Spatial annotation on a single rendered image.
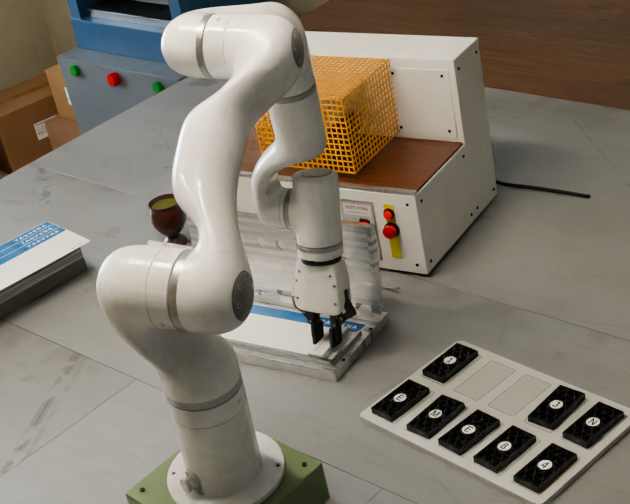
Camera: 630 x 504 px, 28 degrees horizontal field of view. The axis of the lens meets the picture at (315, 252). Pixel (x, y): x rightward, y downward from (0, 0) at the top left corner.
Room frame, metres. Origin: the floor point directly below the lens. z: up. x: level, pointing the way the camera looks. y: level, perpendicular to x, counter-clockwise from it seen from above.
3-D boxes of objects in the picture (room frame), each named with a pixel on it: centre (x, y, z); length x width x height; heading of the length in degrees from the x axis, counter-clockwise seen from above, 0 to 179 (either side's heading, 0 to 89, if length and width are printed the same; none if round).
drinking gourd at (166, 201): (2.56, 0.31, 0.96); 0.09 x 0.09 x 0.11
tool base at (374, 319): (2.11, 0.12, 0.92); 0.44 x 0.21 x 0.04; 53
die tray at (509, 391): (1.69, -0.24, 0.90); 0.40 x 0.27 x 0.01; 37
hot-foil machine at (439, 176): (2.45, -0.19, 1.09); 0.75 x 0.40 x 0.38; 53
